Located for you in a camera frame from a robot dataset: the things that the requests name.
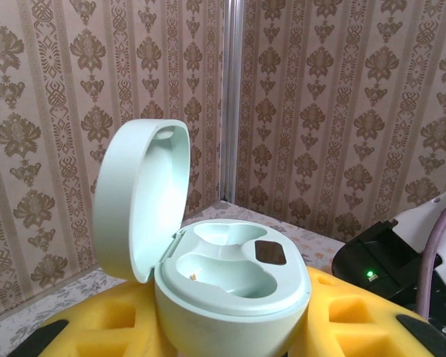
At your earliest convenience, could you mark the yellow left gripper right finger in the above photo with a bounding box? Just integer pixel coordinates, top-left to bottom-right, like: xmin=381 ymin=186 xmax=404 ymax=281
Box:
xmin=293 ymin=266 xmax=446 ymax=357

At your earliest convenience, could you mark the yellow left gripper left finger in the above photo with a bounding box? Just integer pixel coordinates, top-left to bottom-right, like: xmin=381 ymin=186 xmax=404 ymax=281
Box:
xmin=13 ymin=284 xmax=172 ymax=357

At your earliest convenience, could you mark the mint green earbud charging case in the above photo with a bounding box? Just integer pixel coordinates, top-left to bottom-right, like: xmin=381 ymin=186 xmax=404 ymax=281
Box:
xmin=92 ymin=118 xmax=311 ymax=357

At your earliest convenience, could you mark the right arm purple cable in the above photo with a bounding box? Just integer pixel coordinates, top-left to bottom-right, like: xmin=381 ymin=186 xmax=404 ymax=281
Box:
xmin=416 ymin=192 xmax=446 ymax=321

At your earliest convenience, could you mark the aluminium frame post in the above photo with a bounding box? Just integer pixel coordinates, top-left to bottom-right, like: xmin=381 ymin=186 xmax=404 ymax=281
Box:
xmin=219 ymin=0 xmax=246 ymax=204

